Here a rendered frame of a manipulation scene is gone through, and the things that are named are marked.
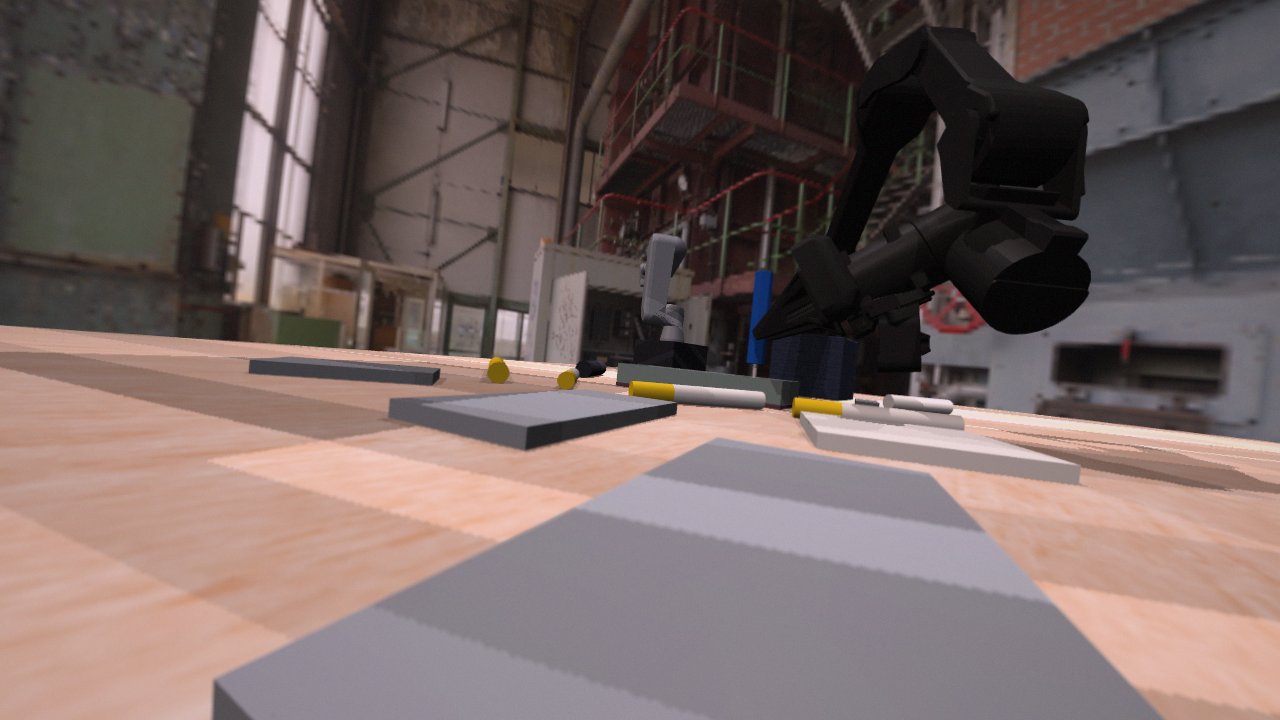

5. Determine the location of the blue stylus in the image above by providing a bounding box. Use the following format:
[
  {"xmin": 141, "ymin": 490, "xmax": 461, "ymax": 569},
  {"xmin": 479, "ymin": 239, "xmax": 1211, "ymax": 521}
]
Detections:
[{"xmin": 748, "ymin": 270, "xmax": 773, "ymax": 378}]

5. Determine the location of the white cylinder with yellow tip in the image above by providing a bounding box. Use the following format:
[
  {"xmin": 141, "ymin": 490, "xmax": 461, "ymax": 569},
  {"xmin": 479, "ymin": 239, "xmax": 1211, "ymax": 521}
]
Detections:
[
  {"xmin": 557, "ymin": 368, "xmax": 580, "ymax": 389},
  {"xmin": 628, "ymin": 380, "xmax": 765, "ymax": 410},
  {"xmin": 792, "ymin": 398, "xmax": 965, "ymax": 430}
]

